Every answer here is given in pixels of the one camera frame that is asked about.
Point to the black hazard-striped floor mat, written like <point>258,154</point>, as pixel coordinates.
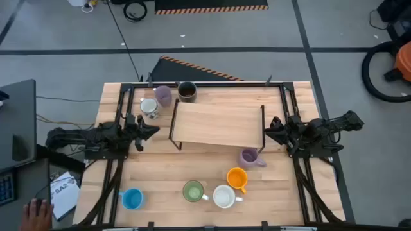
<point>180,72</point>
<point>208,4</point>

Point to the orange shop vacuum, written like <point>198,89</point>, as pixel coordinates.
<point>404,61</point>

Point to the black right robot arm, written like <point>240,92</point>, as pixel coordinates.
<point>321,128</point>

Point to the white printed booklet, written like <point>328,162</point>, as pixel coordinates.
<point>64,195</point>

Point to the black equipment stand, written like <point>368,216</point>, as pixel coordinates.
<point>398,13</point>

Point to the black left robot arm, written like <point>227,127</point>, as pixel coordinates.
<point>80,136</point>

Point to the lavender ribbed mug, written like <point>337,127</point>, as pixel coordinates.
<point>248,158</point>
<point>163,95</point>

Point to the white mug blue pattern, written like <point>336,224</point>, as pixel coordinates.
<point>149,106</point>

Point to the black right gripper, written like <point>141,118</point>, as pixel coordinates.
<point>287,131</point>

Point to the orange mug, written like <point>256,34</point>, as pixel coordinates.
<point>237,178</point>

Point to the blue-keyed keypad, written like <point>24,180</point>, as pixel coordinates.
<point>6,187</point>

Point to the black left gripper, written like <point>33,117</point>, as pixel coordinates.
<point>136,130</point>

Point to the person's hand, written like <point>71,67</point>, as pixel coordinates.
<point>35,218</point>

